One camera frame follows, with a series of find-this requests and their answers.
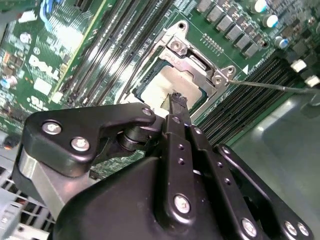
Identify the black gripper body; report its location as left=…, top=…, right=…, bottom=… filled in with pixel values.
left=51, top=156, right=239, bottom=240

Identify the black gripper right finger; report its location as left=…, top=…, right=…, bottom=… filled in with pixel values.
left=179, top=95, right=315, bottom=240

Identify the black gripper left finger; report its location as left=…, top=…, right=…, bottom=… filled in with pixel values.
left=11, top=91, right=199, bottom=228

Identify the CPU with silver top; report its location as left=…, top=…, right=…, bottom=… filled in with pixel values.
left=131, top=65, right=205, bottom=115

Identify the metal wire locking lever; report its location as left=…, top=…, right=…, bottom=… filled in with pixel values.
left=226, top=78, right=320, bottom=94

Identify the metal socket cover frame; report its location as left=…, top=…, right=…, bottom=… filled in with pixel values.
left=129, top=47, right=218, bottom=116

